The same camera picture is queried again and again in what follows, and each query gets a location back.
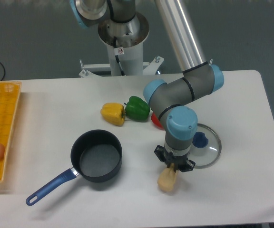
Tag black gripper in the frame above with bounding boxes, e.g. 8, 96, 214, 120
154, 145, 196, 172

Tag beige bread loaf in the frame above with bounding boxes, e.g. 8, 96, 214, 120
157, 163, 177, 192

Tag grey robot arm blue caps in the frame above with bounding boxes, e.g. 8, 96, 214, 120
70, 0, 224, 172

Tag glass pot lid blue knob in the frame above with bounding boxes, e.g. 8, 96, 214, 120
188, 123, 222, 169

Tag red bell pepper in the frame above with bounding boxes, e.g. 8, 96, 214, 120
151, 113, 164, 130

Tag green bell pepper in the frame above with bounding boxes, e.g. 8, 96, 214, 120
125, 96, 150, 121

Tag yellow bell pepper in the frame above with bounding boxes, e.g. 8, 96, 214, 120
100, 103, 125, 126

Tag black saucepan blue handle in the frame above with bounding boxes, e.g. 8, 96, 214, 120
26, 129, 122, 206

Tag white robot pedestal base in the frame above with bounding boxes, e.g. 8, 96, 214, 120
79, 12, 164, 78

